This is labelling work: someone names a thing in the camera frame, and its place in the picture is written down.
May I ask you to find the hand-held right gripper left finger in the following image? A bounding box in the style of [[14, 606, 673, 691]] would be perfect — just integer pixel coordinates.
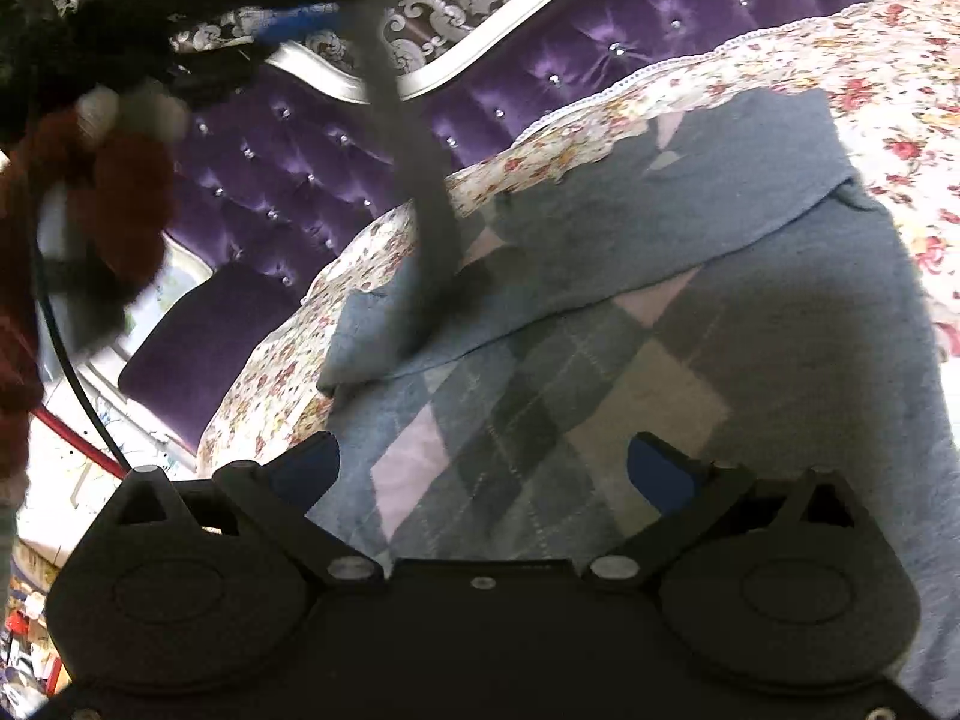
[[112, 431, 387, 586]]

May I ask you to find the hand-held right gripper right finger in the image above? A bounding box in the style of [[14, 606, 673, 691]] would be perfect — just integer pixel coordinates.
[[583, 431, 862, 586]]

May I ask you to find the grey argyle sweater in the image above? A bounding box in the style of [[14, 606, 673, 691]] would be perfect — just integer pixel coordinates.
[[304, 0, 960, 698]]

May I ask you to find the red rod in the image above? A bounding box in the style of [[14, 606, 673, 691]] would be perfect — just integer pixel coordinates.
[[28, 406, 130, 479]]

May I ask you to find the purple tufted headboard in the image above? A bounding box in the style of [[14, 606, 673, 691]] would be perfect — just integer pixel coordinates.
[[116, 0, 893, 451]]

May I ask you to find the floral bed sheet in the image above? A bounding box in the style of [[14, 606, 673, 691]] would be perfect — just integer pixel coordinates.
[[196, 0, 960, 477]]

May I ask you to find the black cable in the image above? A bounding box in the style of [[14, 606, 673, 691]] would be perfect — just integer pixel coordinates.
[[30, 236, 128, 470]]

